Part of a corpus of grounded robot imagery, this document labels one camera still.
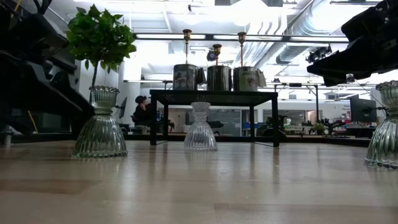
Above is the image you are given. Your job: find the black monitor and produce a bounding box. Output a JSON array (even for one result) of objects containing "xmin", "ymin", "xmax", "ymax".
[{"xmin": 349, "ymin": 95, "xmax": 378, "ymax": 124}]

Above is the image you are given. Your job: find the silver ventilation duct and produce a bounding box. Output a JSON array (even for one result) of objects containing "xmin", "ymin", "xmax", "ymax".
[{"xmin": 242, "ymin": 0, "xmax": 343, "ymax": 66}]

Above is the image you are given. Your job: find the black aluminium rig frame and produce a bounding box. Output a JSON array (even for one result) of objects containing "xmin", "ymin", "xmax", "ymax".
[{"xmin": 0, "ymin": 132, "xmax": 373, "ymax": 147}]

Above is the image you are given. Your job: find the tall brass candlestick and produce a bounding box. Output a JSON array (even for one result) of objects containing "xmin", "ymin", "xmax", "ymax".
[
  {"xmin": 182, "ymin": 29, "xmax": 193, "ymax": 65},
  {"xmin": 237, "ymin": 31, "xmax": 248, "ymax": 68}
]

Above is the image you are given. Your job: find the short brass candlestick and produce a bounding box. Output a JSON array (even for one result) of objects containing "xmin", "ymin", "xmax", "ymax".
[{"xmin": 212, "ymin": 44, "xmax": 223, "ymax": 67}]

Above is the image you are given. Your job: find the ceiling light strip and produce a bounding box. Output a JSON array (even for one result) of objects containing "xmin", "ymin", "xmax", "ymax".
[{"xmin": 133, "ymin": 32, "xmax": 349, "ymax": 44}]

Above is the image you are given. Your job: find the person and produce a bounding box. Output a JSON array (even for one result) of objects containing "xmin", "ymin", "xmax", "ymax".
[{"xmin": 132, "ymin": 95, "xmax": 153, "ymax": 125}]

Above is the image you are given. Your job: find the green leafy potted plant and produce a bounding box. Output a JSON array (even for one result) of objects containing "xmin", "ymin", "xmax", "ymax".
[{"xmin": 65, "ymin": 3, "xmax": 137, "ymax": 88}]

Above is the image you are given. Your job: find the silver ribbed candle jar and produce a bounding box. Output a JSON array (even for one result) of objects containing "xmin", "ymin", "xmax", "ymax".
[
  {"xmin": 206, "ymin": 65, "xmax": 233, "ymax": 91},
  {"xmin": 233, "ymin": 66, "xmax": 267, "ymax": 92},
  {"xmin": 172, "ymin": 63, "xmax": 206, "ymax": 91}
]

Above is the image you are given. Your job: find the green ribbed glass candle holder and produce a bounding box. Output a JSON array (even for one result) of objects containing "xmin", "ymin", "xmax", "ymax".
[
  {"xmin": 71, "ymin": 85, "xmax": 129, "ymax": 159},
  {"xmin": 364, "ymin": 80, "xmax": 398, "ymax": 170}
]

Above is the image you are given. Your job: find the black perforated metal shelf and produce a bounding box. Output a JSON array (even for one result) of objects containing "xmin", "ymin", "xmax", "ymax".
[{"xmin": 149, "ymin": 89, "xmax": 280, "ymax": 147}]

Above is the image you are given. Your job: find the clear ribbed glass candle holder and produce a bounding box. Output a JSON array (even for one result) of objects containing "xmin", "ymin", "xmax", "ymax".
[{"xmin": 183, "ymin": 101, "xmax": 218, "ymax": 152}]

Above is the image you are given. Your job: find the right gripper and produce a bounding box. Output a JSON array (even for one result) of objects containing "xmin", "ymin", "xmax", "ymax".
[{"xmin": 307, "ymin": 0, "xmax": 398, "ymax": 87}]

